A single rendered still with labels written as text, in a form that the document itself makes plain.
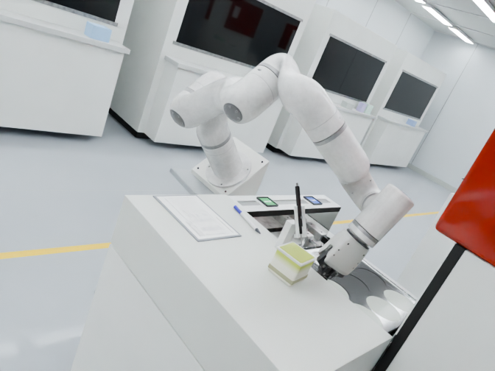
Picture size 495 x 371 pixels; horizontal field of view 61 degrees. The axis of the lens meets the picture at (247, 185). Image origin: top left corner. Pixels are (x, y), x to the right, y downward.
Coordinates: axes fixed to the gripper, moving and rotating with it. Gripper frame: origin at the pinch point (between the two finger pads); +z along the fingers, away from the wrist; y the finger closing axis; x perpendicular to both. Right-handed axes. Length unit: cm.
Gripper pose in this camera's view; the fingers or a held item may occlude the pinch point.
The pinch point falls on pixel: (318, 279)
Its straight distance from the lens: 116.8
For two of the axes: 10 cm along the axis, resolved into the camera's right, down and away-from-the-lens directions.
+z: -6.5, 7.4, 1.8
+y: -7.1, -5.1, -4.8
